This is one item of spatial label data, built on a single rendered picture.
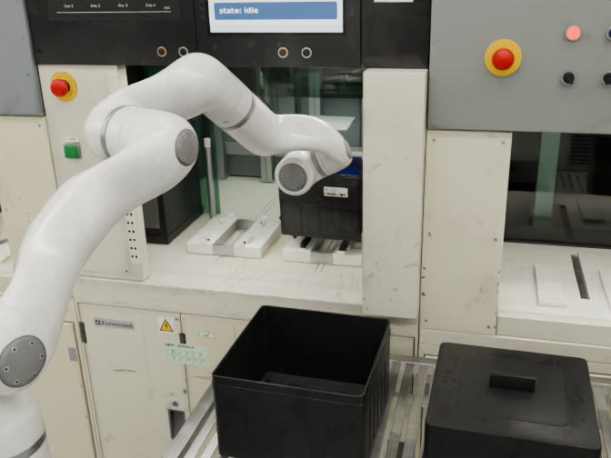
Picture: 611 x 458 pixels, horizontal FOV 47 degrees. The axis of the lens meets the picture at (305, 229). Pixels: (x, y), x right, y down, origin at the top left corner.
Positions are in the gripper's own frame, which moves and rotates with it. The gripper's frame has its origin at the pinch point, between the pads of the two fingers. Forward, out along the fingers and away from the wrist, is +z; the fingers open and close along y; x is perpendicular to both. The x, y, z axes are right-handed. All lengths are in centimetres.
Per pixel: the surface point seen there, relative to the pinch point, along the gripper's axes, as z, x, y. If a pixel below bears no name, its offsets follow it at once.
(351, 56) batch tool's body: -24.5, 23.6, 10.9
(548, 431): -62, -33, 51
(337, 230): -4.8, -21.9, 3.8
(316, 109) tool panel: 60, -5, -16
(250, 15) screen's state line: -24.4, 31.6, -9.9
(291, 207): -4.4, -16.7, -8.2
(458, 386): -52, -33, 36
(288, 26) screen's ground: -24.4, 29.5, -1.9
